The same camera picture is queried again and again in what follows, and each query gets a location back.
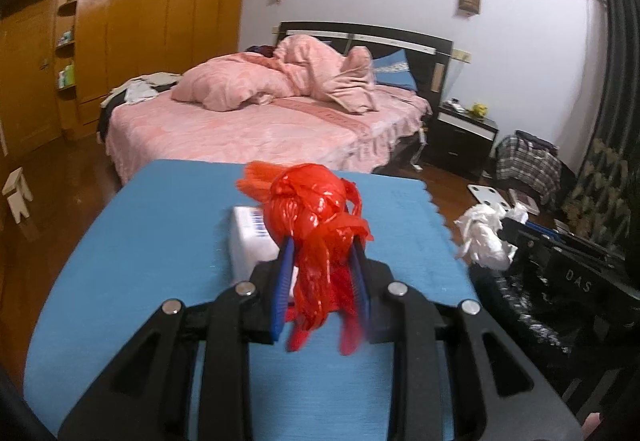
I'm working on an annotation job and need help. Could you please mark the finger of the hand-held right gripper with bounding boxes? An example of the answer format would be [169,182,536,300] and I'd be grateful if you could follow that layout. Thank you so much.
[525,220,626,267]
[501,217,551,272]

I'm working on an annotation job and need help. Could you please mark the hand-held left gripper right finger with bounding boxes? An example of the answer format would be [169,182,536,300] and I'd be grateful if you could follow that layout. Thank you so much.
[347,241,586,441]

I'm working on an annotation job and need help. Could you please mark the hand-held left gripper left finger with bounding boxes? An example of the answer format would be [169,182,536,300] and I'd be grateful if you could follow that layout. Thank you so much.
[57,237,301,441]

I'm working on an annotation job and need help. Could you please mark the white plastic bag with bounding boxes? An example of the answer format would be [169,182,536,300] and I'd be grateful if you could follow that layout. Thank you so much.
[454,202,530,269]

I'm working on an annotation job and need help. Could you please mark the white paper packet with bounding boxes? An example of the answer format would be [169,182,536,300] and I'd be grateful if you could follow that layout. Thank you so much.
[229,206,301,297]

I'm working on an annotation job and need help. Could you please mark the trash bin with black bag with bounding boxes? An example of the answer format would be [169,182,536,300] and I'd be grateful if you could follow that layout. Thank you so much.
[467,261,640,422]

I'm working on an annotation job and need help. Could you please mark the red plastic bag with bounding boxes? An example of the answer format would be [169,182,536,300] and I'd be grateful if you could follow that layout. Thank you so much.
[236,161,375,354]

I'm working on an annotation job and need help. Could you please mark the flat book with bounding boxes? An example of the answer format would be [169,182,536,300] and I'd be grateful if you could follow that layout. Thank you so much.
[507,188,541,215]

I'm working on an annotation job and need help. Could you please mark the white bathroom scale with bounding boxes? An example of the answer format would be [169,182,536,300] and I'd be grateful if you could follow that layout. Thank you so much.
[467,184,511,212]

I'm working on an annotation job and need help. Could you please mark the plaid bag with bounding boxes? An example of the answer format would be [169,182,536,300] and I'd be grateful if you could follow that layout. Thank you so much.
[495,131,563,204]

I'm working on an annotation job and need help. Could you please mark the black nightstand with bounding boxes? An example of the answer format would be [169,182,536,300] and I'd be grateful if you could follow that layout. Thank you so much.
[425,102,500,182]

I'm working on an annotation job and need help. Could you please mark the blue table mat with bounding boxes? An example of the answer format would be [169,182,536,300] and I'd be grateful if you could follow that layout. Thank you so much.
[22,158,478,441]

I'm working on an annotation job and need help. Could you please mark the bed with pink sheet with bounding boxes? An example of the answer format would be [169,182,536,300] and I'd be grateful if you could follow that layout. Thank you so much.
[105,84,433,187]

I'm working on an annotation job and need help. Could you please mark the dark patterned curtain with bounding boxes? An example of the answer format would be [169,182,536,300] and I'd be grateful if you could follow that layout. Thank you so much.
[560,0,640,242]

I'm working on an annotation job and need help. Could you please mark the pink duvet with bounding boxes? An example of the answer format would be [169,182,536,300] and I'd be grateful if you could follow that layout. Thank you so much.
[170,34,378,114]

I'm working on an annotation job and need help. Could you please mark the black headboard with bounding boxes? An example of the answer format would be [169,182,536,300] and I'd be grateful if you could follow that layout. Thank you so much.
[277,21,453,109]

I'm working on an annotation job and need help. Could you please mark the blue pillow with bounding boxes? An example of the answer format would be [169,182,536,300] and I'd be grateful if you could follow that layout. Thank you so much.
[372,48,418,92]

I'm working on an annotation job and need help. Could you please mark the pile of clothes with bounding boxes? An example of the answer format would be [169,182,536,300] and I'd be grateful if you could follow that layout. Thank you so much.
[100,74,183,108]

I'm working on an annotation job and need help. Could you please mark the wooden wardrobe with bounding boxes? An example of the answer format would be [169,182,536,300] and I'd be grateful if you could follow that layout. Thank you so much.
[0,0,251,157]

